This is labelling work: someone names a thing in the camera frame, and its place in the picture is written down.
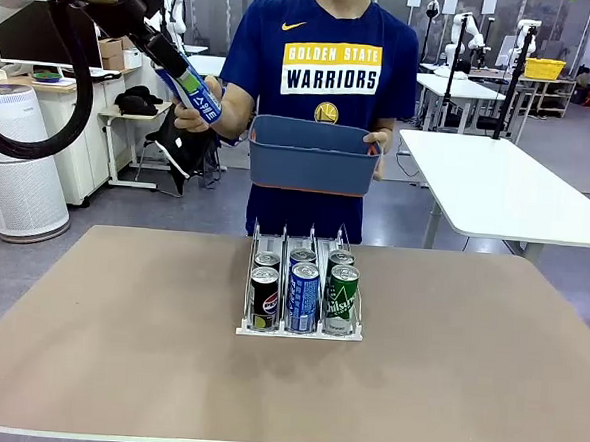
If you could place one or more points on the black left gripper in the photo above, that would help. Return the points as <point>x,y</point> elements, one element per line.
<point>132,11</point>

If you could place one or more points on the blue Pocari Sweat can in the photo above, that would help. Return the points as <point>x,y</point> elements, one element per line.
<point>303,255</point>
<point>207,106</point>
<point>304,296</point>

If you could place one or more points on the blue plastic bin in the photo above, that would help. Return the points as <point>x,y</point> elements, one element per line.
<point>311,157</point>

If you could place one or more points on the person's left forearm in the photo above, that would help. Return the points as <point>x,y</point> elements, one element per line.
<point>385,124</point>

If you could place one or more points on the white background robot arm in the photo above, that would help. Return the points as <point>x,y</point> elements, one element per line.
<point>475,40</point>
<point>530,25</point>
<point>179,21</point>

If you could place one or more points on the person's right hand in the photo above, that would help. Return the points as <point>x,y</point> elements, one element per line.
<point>195,125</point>

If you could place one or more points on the person's left hand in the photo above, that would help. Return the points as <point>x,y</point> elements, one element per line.
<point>386,146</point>

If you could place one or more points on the small white box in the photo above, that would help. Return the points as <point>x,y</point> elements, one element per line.
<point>133,60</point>

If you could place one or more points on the black folded clothes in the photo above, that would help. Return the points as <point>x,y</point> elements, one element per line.
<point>137,101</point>

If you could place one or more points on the cardboard box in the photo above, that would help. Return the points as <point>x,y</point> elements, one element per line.
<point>113,63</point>
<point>110,47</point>

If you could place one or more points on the small white side table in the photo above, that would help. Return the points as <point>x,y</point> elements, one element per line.
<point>108,115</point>

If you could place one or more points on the black jacket white tag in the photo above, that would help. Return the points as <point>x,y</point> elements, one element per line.
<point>189,154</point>

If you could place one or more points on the green bowl blue rim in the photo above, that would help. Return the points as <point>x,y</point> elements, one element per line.
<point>47,75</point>

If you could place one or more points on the black computer monitor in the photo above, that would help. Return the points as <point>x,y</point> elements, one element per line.
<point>35,40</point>

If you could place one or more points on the white cabinet desk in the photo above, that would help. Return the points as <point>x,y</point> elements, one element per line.
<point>77,177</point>

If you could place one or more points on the person in navy blue shirt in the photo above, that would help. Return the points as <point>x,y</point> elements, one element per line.
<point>337,23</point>

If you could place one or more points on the white air purifier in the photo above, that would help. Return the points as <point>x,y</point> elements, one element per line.
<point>21,199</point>

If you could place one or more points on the black Pepsi can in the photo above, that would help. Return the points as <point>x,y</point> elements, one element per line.
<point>263,299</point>
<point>266,259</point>

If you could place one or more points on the green Chilsung Cider can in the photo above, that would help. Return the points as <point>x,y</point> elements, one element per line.
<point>341,301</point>
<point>341,257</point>

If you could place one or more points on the black stand pole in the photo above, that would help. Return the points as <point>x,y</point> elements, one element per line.
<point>514,79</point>
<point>449,90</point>

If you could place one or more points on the large white table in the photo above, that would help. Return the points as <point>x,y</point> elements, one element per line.
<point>502,193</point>

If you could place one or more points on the yellow plastic crate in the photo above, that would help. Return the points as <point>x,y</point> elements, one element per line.
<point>545,69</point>

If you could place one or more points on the wooden shelf rack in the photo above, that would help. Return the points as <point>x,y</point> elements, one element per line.
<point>549,82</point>

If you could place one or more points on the red fire extinguisher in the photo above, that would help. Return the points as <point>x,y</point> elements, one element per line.
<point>589,96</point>

